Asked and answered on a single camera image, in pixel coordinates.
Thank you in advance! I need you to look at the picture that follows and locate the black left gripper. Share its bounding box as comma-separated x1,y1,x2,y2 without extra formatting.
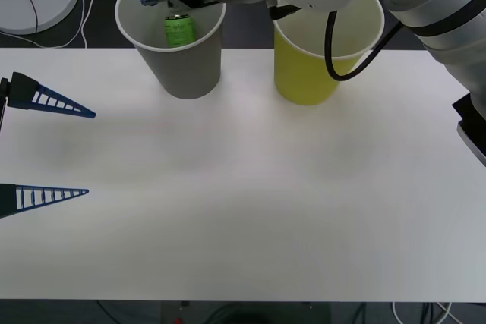
0,71,97,220

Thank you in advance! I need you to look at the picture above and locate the green bottle with black cap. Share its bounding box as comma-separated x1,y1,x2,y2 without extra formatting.
163,14,197,49

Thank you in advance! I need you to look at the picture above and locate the grey plastic bin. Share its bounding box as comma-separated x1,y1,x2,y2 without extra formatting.
114,0,228,102

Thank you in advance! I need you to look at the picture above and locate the white cable under table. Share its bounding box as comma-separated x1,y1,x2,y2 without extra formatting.
392,300,456,324

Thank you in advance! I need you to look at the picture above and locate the white power strip cable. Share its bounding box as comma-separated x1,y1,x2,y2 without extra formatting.
0,0,96,51

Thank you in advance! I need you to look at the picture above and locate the yellow-green plastic bin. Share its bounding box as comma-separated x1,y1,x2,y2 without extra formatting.
272,0,385,107

